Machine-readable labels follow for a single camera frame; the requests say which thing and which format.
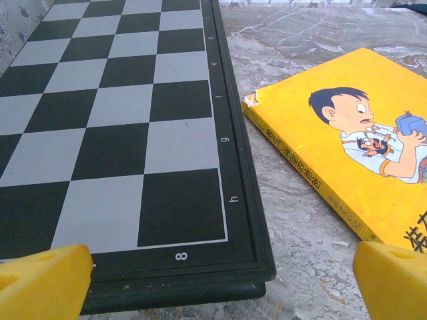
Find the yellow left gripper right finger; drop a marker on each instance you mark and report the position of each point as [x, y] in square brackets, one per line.
[397, 286]

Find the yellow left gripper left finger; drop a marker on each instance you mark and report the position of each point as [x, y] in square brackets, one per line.
[40, 286]

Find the yellow cartoon cover book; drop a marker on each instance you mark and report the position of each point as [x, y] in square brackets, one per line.
[333, 186]

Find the black and grey chessboard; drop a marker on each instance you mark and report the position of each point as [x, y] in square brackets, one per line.
[126, 133]

